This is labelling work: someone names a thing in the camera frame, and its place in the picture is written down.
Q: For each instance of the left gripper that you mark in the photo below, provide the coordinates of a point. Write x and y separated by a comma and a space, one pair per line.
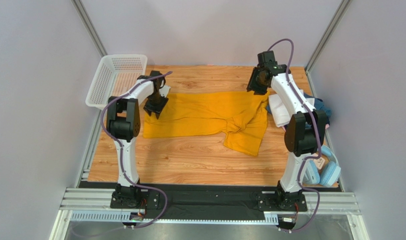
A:
157, 109

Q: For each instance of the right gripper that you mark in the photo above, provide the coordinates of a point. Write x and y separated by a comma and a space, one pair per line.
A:
255, 86

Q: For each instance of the yellow t-shirt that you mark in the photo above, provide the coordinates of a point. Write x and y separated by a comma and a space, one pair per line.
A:
240, 115

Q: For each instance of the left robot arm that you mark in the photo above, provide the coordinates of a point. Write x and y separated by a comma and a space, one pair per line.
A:
123, 125

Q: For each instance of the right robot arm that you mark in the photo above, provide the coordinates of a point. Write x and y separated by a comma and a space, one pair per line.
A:
306, 128

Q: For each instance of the white t-shirt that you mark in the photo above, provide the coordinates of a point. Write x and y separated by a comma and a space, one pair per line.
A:
283, 106

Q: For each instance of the white plastic basket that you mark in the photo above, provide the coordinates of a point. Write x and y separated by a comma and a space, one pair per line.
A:
115, 75

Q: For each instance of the blue t-shirt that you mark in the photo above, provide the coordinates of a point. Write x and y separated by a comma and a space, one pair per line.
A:
319, 105

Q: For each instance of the pink item inside headphones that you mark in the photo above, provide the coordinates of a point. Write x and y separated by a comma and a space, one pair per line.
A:
319, 163

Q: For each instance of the light blue headphones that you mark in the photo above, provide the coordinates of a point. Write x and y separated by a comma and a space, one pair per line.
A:
329, 174

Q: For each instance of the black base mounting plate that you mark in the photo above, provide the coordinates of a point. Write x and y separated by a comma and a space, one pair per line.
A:
211, 202

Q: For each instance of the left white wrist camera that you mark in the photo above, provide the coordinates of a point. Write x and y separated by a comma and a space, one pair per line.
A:
164, 91

